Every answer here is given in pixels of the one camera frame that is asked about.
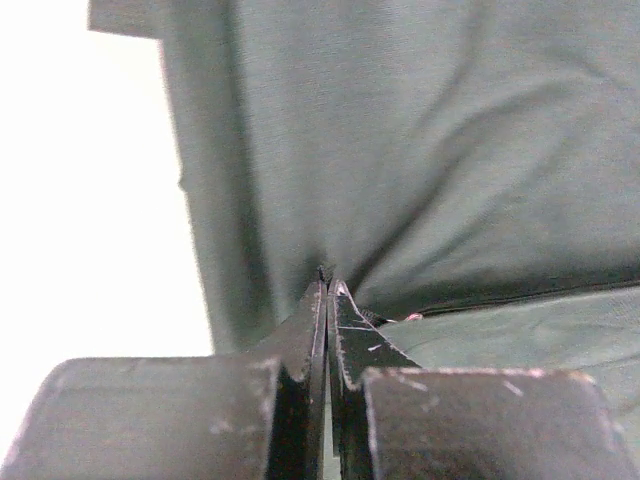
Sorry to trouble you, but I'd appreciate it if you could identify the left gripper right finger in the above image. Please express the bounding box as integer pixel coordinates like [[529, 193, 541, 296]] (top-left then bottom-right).
[[327, 281, 639, 479]]

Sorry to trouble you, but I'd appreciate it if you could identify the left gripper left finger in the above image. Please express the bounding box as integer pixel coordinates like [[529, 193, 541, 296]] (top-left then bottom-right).
[[1, 281, 327, 479]]

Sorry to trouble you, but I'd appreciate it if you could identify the black student backpack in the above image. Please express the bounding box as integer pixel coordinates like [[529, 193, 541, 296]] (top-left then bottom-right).
[[89, 1, 639, 450]]

